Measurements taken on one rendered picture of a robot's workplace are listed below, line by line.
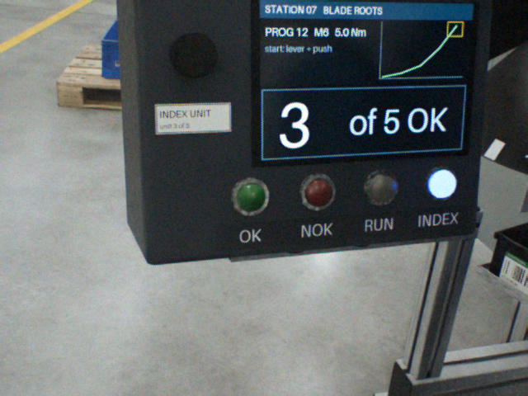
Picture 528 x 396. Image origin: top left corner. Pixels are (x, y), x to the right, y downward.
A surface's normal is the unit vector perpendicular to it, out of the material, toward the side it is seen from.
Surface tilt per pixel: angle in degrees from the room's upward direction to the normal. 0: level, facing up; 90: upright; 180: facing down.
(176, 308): 0
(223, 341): 0
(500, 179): 90
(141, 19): 76
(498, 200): 90
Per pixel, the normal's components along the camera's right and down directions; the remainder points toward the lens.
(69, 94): 0.04, 0.45
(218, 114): 0.31, 0.22
